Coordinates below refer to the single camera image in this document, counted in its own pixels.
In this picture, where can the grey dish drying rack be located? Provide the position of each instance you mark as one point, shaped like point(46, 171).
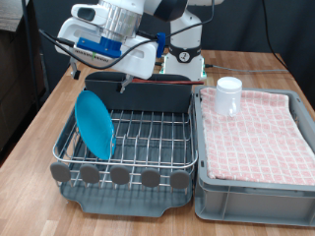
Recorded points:
point(131, 205)

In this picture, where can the grey plastic crate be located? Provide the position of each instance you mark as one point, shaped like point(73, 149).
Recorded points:
point(256, 206)

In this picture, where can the white mug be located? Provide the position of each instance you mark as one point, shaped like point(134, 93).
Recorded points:
point(226, 95)

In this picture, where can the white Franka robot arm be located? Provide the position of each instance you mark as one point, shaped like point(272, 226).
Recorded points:
point(183, 36)

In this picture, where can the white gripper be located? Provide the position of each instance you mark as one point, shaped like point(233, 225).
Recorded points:
point(141, 62)

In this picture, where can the dark grey cutlery holder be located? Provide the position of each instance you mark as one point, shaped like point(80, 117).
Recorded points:
point(157, 96)

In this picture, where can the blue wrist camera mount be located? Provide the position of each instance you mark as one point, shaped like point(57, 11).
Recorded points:
point(105, 46)

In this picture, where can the pink checkered cloth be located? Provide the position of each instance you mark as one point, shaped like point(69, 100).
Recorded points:
point(256, 141)

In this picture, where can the blue plate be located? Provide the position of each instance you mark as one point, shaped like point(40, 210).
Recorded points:
point(93, 124)

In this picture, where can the dark metal pole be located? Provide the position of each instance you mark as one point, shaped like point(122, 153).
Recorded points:
point(30, 49)

